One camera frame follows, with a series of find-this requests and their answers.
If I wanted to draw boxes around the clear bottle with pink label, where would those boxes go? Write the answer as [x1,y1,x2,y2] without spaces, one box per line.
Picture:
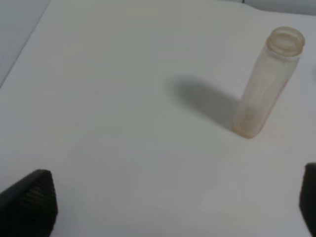
[232,27,305,138]

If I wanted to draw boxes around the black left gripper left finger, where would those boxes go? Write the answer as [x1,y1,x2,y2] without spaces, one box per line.
[0,169,58,237]

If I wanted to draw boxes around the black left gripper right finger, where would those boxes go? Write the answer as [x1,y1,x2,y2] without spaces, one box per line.
[299,163,316,237]

